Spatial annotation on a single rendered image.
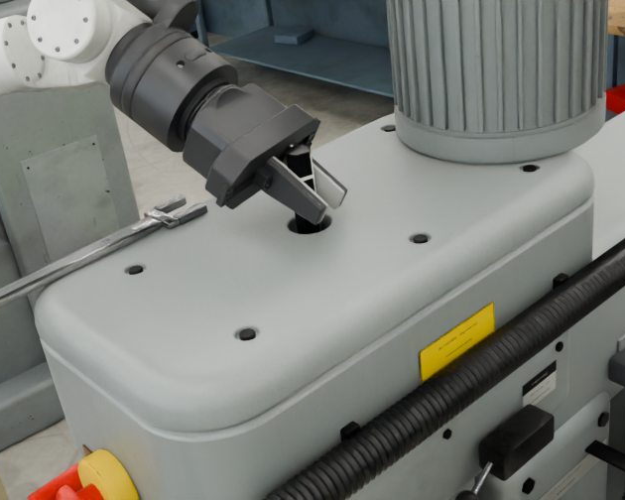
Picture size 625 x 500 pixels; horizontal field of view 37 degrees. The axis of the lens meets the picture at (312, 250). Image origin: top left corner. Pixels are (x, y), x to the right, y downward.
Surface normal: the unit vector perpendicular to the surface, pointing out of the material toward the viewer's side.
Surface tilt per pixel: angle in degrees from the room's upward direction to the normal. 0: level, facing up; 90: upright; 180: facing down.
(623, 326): 90
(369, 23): 90
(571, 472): 90
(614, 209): 0
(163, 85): 59
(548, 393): 90
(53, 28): 63
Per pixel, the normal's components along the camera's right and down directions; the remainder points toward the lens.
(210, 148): -0.56, 0.47
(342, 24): -0.74, 0.40
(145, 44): 0.00, -0.35
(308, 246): -0.12, -0.86
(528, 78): 0.10, 0.47
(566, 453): 0.66, 0.29
